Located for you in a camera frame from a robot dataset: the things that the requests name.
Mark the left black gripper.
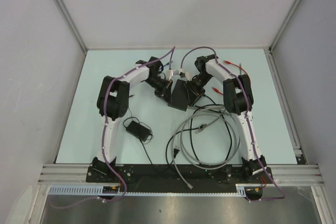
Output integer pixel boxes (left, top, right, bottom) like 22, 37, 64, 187
144, 76, 173, 105

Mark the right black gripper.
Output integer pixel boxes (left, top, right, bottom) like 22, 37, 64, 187
185, 73, 213, 106

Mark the black network switch box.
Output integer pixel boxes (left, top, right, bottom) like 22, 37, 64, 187
168, 80, 189, 112

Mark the red ethernet cable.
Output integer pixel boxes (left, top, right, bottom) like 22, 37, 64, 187
211, 59, 249, 96

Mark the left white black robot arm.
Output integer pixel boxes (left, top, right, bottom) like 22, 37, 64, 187
92, 57, 173, 182

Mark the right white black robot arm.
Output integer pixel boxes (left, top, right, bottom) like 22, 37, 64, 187
186, 55, 267, 183

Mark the black power adapter brick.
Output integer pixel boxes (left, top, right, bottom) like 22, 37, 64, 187
126, 121, 151, 142

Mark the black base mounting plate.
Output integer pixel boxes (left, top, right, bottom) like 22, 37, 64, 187
86, 164, 272, 199

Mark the black power cable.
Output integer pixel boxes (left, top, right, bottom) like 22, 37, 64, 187
122, 93, 242, 172

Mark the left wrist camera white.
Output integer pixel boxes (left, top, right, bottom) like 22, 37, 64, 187
165, 69, 179, 79

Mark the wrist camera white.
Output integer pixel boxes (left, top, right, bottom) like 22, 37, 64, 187
179, 68, 193, 81
165, 69, 179, 79

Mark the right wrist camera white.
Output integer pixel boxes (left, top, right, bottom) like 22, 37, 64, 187
179, 68, 193, 81

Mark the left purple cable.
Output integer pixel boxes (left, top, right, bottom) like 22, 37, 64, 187
48, 46, 176, 208

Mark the purple cable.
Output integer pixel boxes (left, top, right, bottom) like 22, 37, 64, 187
181, 46, 286, 201
48, 46, 176, 208

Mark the grey ethernet cable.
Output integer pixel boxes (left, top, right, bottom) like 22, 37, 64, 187
172, 62, 244, 189

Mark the slotted cable duct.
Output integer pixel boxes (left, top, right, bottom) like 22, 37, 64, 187
49, 185, 246, 197

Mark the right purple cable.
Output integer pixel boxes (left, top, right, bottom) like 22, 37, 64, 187
181, 46, 286, 201

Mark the aluminium frame rail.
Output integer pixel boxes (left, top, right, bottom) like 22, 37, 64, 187
39, 164, 324, 186

